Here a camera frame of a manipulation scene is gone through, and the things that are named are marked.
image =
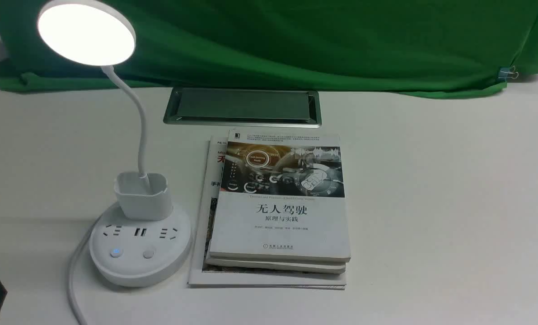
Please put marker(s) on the bottom thin white magazine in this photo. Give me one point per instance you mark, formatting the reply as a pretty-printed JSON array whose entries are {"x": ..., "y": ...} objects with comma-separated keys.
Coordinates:
[{"x": 206, "y": 275}]

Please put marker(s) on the white desk lamp with socket base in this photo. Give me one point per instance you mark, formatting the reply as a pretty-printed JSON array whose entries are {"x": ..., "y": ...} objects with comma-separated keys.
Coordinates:
[{"x": 144, "y": 238}]

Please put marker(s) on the top white autonomous driving book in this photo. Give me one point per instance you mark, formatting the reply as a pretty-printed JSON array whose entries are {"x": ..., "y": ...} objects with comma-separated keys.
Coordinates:
[{"x": 285, "y": 164}]

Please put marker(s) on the green backdrop cloth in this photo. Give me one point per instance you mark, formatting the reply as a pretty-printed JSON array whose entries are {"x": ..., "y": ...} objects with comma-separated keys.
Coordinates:
[{"x": 441, "y": 49}]

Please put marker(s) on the blue binder clip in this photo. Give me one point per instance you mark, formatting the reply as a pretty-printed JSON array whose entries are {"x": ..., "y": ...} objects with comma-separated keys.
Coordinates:
[{"x": 507, "y": 73}]

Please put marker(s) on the silver desk cable grommet box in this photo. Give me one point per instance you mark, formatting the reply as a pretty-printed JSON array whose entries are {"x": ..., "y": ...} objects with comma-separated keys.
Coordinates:
[{"x": 243, "y": 108}]

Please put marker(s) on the middle white book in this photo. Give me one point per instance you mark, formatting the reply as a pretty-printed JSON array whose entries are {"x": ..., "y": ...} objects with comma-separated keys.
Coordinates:
[{"x": 273, "y": 265}]

